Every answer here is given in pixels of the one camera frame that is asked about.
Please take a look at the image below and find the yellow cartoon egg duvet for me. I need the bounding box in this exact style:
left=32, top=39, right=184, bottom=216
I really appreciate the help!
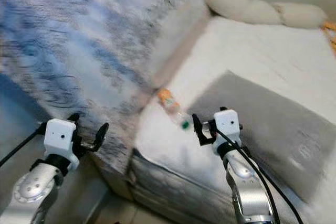
left=323, top=20, right=336, bottom=57

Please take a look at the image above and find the plastic bottle orange label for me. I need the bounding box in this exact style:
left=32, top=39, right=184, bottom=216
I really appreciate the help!
left=156, top=89, right=191, bottom=130

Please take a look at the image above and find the grey pillow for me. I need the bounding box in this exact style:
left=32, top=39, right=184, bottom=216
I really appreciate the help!
left=186, top=69, right=336, bottom=204

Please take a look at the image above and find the blue grey patterned blanket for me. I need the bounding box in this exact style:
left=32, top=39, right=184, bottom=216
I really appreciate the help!
left=0, top=0, right=216, bottom=177

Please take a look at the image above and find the white quilted mattress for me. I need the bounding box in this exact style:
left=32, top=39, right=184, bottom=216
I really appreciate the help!
left=129, top=15, right=336, bottom=224

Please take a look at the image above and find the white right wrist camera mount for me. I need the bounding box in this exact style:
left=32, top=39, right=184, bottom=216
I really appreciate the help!
left=213, top=109, right=241, bottom=154

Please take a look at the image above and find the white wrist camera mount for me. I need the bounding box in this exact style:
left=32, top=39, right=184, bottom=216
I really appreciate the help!
left=213, top=109, right=241, bottom=154
left=43, top=118, right=77, bottom=156

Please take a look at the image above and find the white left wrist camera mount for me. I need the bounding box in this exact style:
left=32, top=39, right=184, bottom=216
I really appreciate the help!
left=43, top=118, right=77, bottom=156

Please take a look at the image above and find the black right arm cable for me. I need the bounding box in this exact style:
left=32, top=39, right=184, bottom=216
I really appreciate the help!
left=215, top=129, right=304, bottom=224

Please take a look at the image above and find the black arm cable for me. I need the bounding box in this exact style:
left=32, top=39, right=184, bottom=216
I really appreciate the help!
left=0, top=124, right=46, bottom=166
left=215, top=129, right=304, bottom=224

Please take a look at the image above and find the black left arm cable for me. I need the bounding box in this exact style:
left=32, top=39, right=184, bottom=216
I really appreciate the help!
left=0, top=124, right=46, bottom=166

